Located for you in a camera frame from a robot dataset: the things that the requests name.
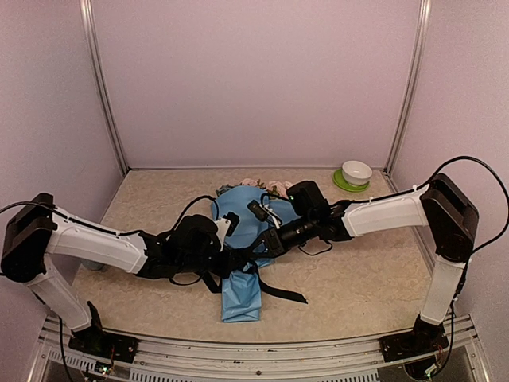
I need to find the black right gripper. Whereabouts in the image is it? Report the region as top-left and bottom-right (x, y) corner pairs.
(243, 212), (317, 259)

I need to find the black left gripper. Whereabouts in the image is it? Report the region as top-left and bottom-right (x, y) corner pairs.
(178, 245), (244, 279)

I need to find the black printed ribbon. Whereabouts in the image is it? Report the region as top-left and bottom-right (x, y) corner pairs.
(202, 248), (309, 306)

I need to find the fake flower bunch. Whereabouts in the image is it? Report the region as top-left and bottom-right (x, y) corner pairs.
(216, 178), (293, 198)

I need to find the blue wrapping paper sheet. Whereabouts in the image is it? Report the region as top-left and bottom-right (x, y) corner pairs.
(212, 185), (307, 323)

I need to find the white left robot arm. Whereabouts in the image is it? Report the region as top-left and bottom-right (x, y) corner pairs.
(1, 193), (239, 354)

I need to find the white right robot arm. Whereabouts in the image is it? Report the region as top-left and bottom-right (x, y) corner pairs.
(259, 173), (479, 353)

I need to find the green plastic saucer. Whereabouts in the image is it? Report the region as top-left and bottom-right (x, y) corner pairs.
(332, 169), (370, 193)

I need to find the white ceramic bowl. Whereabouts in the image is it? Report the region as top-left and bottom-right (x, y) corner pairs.
(341, 160), (373, 186)

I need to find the white blue paper cup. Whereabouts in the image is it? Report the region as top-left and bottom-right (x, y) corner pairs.
(81, 259), (107, 271)

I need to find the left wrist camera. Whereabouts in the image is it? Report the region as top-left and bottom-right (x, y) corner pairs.
(215, 212), (239, 251)

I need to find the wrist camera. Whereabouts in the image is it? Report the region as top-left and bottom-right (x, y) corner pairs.
(215, 212), (239, 251)
(247, 200), (282, 228)

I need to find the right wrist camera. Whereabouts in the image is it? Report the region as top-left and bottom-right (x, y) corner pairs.
(247, 200), (282, 228)

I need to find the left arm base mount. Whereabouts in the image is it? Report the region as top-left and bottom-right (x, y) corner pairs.
(68, 302), (139, 364)

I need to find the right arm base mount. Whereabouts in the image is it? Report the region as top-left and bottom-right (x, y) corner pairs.
(379, 315), (449, 362)

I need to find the aluminium table frame rail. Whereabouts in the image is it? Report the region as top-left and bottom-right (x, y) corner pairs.
(26, 316), (494, 381)

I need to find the right corner metal post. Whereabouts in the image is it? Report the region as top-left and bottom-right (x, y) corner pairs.
(384, 0), (432, 176)

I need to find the corner metal post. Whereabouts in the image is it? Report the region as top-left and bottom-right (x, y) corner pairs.
(384, 0), (432, 176)
(80, 0), (130, 177)

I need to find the left corner metal post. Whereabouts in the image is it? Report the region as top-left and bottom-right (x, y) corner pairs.
(80, 0), (130, 177)

